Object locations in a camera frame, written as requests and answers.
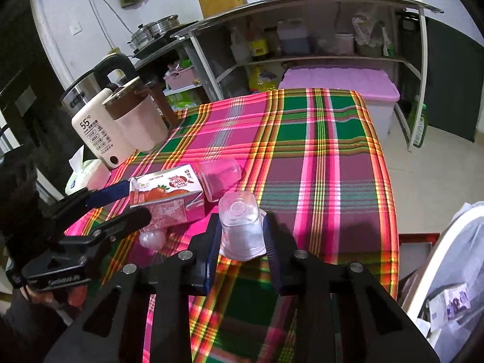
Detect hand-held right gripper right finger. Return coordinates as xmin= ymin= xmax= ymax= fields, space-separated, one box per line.
xmin=264 ymin=212 xmax=441 ymax=363

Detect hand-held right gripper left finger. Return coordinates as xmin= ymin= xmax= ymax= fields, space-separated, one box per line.
xmin=43 ymin=213 xmax=224 ymax=363

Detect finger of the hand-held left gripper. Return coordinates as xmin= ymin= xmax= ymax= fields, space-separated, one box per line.
xmin=64 ymin=206 xmax=152 ymax=247
xmin=52 ymin=179 xmax=132 ymax=221

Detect clear plastic cup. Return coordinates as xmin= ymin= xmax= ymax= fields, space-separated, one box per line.
xmin=196 ymin=157 xmax=243 ymax=202
xmin=139 ymin=228 xmax=167 ymax=250
xmin=218 ymin=191 xmax=266 ymax=262

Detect pink milk carton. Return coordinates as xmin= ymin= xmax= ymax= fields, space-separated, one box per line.
xmin=129 ymin=162 xmax=207 ymax=231

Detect white round trash bin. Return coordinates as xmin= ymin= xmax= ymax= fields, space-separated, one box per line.
xmin=404 ymin=200 xmax=484 ymax=350

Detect person's left forearm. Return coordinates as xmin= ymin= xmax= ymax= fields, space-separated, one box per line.
xmin=0 ymin=295 xmax=78 ymax=350

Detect person's left hand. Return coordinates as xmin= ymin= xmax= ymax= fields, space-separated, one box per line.
xmin=18 ymin=285 xmax=86 ymax=308

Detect white tissue pack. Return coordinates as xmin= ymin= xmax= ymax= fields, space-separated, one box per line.
xmin=64 ymin=145 xmax=113 ymax=198

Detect white thermos kettle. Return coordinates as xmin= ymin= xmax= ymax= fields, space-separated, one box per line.
xmin=70 ymin=87 xmax=139 ymax=171

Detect pink cup with brown lid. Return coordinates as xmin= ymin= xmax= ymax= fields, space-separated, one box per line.
xmin=102 ymin=76 xmax=170 ymax=152

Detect plaid tablecloth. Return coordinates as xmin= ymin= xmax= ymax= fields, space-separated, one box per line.
xmin=64 ymin=88 xmax=400 ymax=363

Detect black and steel kettle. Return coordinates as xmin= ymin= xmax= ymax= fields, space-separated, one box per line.
xmin=60 ymin=53 xmax=139 ymax=118

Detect dark wooden door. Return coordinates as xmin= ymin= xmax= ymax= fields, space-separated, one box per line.
xmin=0 ymin=8 xmax=69 ymax=198

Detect pink basket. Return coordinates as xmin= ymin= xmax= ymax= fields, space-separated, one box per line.
xmin=163 ymin=66 xmax=198 ymax=92

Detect red framed box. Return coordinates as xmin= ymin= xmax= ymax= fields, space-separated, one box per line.
xmin=397 ymin=233 xmax=441 ymax=285

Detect steel pot with lid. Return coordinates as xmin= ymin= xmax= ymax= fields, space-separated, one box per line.
xmin=130 ymin=24 xmax=152 ymax=50

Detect steel pots on stove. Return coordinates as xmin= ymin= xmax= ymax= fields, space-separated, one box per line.
xmin=130 ymin=20 xmax=199 ymax=60

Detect steel steamer pot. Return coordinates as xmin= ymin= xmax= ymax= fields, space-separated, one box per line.
xmin=149 ymin=14 xmax=181 ymax=37

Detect storage box with pink lid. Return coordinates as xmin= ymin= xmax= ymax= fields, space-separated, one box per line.
xmin=278 ymin=66 xmax=401 ymax=141

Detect clear plastic bin liner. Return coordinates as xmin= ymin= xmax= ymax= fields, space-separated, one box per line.
xmin=427 ymin=205 xmax=484 ymax=350

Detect clear plastic jug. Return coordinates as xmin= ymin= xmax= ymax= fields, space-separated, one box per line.
xmin=229 ymin=26 xmax=252 ymax=63

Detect yellow label oil bottle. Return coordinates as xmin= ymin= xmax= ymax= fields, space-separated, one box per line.
xmin=247 ymin=26 xmax=270 ymax=60

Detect purple liquid jug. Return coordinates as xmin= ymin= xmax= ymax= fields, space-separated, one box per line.
xmin=277 ymin=20 xmax=312 ymax=56

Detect pale pink pot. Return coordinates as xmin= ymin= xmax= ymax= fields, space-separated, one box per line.
xmin=334 ymin=33 xmax=355 ymax=56

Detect green and white bottle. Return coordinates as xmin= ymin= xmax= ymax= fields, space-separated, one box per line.
xmin=381 ymin=26 xmax=396 ymax=57

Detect crumpled plastic bags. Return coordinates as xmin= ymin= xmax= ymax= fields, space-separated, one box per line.
xmin=351 ymin=15 xmax=385 ymax=57

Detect black cabinet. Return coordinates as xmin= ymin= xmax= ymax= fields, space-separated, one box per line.
xmin=401 ymin=8 xmax=484 ymax=145

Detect metal shelf rack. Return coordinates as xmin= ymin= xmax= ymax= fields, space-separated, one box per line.
xmin=172 ymin=0 xmax=444 ymax=152

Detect wall cable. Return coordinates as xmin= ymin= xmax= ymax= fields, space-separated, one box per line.
xmin=83 ymin=0 xmax=129 ymax=52

